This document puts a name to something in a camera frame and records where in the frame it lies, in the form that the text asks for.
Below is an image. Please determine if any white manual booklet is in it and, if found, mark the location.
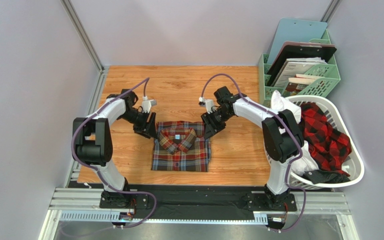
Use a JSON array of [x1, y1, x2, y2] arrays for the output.
[[270, 57, 327, 88]]

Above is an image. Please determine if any white laundry basket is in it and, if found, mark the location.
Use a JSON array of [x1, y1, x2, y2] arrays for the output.
[[287, 95, 365, 190]]

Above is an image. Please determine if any white shirt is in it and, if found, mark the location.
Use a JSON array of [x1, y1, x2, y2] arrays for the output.
[[270, 90, 319, 176]]

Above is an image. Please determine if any green plastic file organizer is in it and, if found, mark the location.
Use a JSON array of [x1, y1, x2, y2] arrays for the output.
[[258, 31, 341, 107]]

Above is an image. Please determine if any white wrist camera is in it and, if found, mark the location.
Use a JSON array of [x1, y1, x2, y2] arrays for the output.
[[141, 96, 157, 114], [198, 96, 216, 114]]

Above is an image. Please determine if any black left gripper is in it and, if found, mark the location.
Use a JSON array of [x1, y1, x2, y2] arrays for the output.
[[119, 108, 158, 140]]

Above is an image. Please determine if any light blue clipboard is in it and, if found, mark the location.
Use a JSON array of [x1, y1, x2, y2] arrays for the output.
[[266, 18, 328, 64]]

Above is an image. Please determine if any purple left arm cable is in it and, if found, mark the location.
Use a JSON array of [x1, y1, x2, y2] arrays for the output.
[[70, 77, 158, 230]]

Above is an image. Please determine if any dark grey garment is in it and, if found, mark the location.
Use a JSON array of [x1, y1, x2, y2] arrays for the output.
[[302, 169, 350, 184]]

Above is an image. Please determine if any red black checked shirt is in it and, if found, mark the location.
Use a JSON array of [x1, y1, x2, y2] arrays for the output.
[[299, 102, 352, 177]]

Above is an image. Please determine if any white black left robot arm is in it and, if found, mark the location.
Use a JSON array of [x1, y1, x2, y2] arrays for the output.
[[71, 89, 157, 196]]

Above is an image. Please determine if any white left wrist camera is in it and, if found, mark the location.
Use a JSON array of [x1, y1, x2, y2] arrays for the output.
[[141, 96, 157, 114]]

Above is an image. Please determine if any black clipboard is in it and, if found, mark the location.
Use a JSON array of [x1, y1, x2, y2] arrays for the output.
[[267, 46, 337, 86]]

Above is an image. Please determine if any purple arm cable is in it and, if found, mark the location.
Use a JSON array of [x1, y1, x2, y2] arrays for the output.
[[199, 73, 308, 233], [70, 77, 158, 230]]

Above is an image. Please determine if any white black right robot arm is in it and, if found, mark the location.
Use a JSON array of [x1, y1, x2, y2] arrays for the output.
[[199, 86, 304, 201]]

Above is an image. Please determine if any red white book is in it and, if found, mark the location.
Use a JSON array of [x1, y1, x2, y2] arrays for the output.
[[282, 74, 322, 98]]

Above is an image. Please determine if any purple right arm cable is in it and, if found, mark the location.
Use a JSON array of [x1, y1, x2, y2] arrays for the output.
[[199, 73, 308, 233]]

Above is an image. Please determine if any brown blue red plaid shirt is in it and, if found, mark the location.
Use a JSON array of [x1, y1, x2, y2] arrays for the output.
[[151, 121, 212, 172]]

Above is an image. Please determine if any pink clipboard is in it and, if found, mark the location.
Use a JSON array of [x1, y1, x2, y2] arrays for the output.
[[280, 41, 336, 51]]

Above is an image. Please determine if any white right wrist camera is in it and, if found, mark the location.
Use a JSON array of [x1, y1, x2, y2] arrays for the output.
[[198, 96, 216, 114]]

